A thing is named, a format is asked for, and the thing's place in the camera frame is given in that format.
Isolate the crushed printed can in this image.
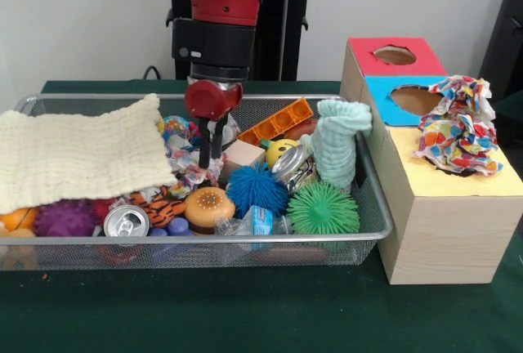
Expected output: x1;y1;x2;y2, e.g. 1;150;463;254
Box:
271;144;320;193

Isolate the toy burger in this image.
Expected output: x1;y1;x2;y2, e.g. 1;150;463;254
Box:
183;186;237;235

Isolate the yellow smiley ball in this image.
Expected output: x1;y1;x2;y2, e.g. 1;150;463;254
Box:
261;136;302;168

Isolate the green spiky ball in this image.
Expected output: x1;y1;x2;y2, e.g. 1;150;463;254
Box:
285;182;360;236

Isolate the orange toy block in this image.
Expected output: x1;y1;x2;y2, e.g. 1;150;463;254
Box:
236;97;315;145

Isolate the wire mesh bin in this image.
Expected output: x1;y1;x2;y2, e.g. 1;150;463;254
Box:
0;93;395;271

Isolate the green covered side table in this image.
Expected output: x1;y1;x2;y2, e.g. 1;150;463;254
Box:
492;91;523;150

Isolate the cream muslin cloth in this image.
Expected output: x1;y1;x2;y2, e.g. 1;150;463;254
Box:
0;93;179;215

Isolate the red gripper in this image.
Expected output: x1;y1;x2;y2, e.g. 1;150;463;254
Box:
184;78;244;168

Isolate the blue spiky ball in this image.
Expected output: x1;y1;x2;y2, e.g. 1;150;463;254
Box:
226;163;292;219

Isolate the silver drink can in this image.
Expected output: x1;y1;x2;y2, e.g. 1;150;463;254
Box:
103;204;150;239

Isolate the plain wooden cube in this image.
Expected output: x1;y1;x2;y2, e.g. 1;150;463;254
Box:
222;139;266;182

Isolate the light blue muslin cloth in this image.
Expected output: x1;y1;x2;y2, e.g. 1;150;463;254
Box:
310;98;373;190

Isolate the colourful printed paper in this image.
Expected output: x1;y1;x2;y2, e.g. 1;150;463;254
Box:
413;74;504;177
167;140;226;191

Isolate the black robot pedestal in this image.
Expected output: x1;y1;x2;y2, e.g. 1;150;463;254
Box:
165;0;330;82

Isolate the wooden box with three holes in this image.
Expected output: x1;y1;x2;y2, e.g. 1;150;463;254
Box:
340;36;523;286

